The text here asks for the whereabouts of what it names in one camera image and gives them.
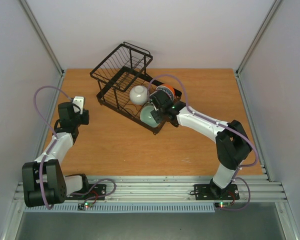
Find white bowl with orange outside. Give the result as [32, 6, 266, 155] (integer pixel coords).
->
[162, 84, 176, 101]

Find aluminium left frame post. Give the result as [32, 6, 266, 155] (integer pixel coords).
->
[16, 0, 66, 76]

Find green led board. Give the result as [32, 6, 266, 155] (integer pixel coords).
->
[214, 201, 234, 209]
[77, 202, 94, 211]

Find right green led board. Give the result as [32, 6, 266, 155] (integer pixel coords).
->
[214, 201, 234, 209]

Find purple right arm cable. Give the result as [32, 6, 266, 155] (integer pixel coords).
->
[146, 73, 260, 212]

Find grey slotted cable duct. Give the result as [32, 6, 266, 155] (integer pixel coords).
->
[24, 202, 215, 214]

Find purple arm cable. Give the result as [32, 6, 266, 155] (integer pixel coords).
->
[146, 73, 260, 212]
[33, 85, 75, 210]

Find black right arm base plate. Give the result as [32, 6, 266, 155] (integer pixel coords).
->
[189, 183, 240, 201]

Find aluminium right frame post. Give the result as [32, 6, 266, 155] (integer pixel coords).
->
[235, 0, 285, 76]

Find white ribbed bowl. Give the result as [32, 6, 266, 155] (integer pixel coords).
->
[129, 85, 148, 105]

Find black wire dish rack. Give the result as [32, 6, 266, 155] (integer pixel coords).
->
[90, 41, 172, 135]

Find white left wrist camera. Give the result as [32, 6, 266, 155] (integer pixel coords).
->
[72, 96, 86, 115]

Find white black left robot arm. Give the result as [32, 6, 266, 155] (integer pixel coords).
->
[22, 96, 91, 209]

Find red patterned bowl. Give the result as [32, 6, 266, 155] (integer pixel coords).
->
[155, 84, 175, 101]

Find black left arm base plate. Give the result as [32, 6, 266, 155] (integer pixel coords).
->
[66, 184, 107, 201]

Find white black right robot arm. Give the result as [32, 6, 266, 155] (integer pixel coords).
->
[149, 90, 253, 199]

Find aluminium frame post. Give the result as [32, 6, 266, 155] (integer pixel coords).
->
[16, 0, 66, 76]
[235, 0, 285, 76]

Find aluminium front frame rails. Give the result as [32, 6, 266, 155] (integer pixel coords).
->
[13, 174, 288, 203]

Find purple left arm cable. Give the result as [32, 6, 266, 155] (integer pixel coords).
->
[33, 85, 75, 210]

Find left green led board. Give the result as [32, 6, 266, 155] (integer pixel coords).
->
[77, 202, 94, 211]

